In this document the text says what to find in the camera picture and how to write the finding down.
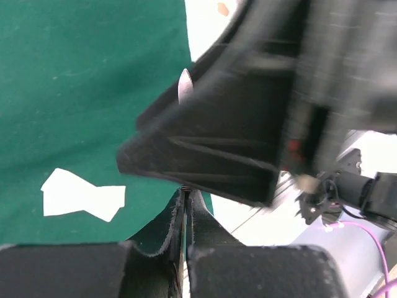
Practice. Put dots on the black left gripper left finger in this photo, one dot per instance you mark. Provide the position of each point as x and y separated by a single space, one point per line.
148 264

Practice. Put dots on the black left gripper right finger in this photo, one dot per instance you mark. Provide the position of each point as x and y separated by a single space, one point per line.
221 266

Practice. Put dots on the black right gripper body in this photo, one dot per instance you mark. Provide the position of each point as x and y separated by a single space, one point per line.
345 80

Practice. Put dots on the steel tweezers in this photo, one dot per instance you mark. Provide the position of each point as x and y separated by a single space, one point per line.
185 86

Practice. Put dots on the white bow-shaped gauze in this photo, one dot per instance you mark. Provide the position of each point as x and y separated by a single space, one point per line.
65 193

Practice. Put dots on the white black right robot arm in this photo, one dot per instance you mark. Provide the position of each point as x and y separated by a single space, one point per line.
273 27

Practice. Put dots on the green surgical cloth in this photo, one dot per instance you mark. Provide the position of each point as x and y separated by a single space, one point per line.
74 77

